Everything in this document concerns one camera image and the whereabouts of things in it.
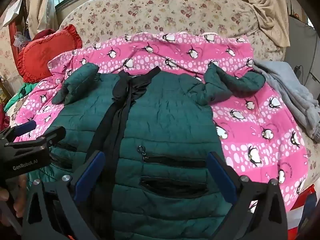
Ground dark green puffer jacket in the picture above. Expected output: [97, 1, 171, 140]
[37, 62, 266, 240]

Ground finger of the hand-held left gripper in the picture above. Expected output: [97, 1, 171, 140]
[12, 120, 37, 133]
[5, 126, 67, 148]

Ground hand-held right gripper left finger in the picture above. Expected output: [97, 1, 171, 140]
[19, 151, 105, 240]

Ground white paper sheet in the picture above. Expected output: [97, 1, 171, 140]
[0, 0, 24, 29]

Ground person's left hand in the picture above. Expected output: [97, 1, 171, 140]
[0, 174, 27, 218]

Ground grey sweatpants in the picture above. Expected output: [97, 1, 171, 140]
[251, 60, 320, 143]

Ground red ruffled pillow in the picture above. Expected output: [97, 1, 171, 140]
[17, 24, 83, 83]

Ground floral bed sheet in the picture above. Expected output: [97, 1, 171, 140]
[59, 0, 320, 195]

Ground beige crumpled cloth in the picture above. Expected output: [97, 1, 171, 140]
[234, 0, 292, 47]

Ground pink penguin print blanket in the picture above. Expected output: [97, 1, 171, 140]
[12, 31, 309, 210]

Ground beige curtain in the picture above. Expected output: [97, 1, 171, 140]
[24, 0, 59, 39]

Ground red box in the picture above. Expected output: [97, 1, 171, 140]
[287, 184, 320, 233]

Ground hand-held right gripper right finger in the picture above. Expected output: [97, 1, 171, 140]
[207, 152, 288, 240]

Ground bright green cloth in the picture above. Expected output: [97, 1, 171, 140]
[4, 82, 40, 110]

